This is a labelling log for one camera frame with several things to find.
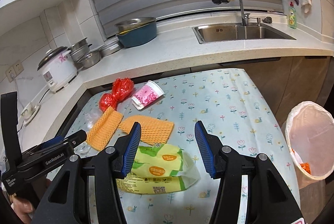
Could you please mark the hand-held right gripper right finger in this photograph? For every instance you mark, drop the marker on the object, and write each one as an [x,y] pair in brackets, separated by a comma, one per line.
[204,148]

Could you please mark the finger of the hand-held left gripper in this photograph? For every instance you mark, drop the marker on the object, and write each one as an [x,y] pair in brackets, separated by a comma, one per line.
[75,138]

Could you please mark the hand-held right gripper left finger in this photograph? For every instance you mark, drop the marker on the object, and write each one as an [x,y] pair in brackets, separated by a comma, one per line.
[131,151]

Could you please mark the yellow green plastic package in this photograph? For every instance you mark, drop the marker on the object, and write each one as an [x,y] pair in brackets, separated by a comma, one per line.
[156,161]

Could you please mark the orange plastic bag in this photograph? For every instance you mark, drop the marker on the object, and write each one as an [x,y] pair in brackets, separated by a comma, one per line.
[305,168]

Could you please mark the waste bin with pink liner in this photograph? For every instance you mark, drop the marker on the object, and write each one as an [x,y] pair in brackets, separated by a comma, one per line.
[313,135]

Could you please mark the person's left hand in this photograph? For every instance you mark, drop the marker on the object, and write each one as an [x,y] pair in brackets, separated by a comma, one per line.
[23,209]

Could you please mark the clear plastic wrap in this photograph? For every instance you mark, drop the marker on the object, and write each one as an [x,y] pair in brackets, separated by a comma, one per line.
[91,118]

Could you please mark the orange foam net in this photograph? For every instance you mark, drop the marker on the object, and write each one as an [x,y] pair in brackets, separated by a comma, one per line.
[104,127]
[156,128]

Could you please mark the floral light blue tablecloth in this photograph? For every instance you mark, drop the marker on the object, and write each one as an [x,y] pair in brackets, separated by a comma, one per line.
[229,119]

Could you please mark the white power strip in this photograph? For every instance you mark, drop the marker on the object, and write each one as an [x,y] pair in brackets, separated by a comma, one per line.
[30,112]

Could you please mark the pink white paper cup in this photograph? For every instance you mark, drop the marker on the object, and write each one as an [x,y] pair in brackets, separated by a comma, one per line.
[147,95]

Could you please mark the red plastic bag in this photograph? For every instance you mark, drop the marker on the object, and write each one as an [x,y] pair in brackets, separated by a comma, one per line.
[120,91]

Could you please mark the white rice cooker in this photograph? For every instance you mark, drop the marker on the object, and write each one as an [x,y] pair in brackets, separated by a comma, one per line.
[58,70]

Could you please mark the small steel bowl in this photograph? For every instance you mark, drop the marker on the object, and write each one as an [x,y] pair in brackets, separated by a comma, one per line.
[90,59]

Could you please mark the stacked steel pot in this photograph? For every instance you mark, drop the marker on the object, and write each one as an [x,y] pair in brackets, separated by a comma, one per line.
[79,48]

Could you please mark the stack of steel plates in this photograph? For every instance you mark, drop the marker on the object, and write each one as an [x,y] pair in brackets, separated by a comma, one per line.
[109,48]

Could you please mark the brown wooden cabinet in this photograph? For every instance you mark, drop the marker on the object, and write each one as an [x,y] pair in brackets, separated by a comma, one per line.
[287,83]

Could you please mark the blue plastic basin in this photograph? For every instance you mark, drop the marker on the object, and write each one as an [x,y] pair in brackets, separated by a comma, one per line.
[138,37]

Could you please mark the stainless steel sink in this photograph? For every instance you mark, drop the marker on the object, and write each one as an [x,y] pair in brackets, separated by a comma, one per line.
[234,33]

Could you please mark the large steel basin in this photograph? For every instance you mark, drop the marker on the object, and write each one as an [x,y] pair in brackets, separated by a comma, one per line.
[133,22]

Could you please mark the dark scouring ball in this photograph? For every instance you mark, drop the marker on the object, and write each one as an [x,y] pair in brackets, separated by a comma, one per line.
[267,20]

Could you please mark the green dish soap bottle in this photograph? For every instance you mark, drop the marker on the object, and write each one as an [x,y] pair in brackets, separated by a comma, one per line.
[292,18]

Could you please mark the white wall outlet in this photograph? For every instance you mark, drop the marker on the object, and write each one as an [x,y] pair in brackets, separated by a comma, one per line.
[14,70]

